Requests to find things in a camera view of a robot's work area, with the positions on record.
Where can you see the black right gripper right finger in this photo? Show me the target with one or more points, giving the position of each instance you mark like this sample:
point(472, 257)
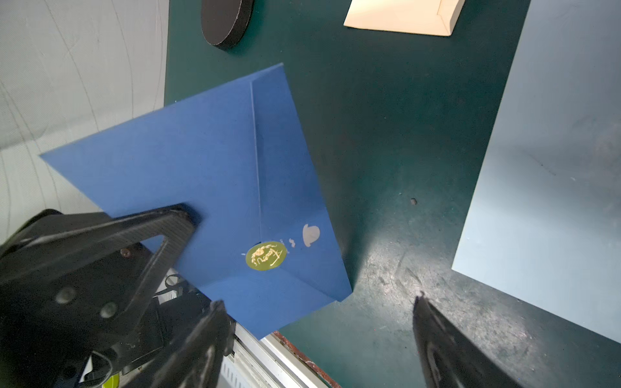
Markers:
point(447, 357)

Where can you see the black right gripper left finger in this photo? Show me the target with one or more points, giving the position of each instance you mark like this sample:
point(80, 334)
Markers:
point(194, 355)

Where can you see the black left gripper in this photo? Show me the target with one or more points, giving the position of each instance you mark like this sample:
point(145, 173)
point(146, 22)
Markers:
point(77, 288)

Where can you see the blue envelope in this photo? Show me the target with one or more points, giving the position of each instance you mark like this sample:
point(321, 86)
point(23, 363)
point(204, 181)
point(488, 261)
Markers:
point(237, 156)

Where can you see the light teal envelope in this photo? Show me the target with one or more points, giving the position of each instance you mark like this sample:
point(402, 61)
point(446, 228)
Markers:
point(544, 222)

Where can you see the cream yellow envelope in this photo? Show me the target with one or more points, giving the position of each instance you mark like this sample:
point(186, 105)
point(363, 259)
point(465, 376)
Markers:
point(422, 17)

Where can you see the copper wine glass stand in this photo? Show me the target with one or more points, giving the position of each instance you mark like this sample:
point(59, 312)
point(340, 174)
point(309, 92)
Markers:
point(224, 22)

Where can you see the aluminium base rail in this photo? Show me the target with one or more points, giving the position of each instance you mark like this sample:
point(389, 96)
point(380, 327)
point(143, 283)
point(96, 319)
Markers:
point(269, 362)

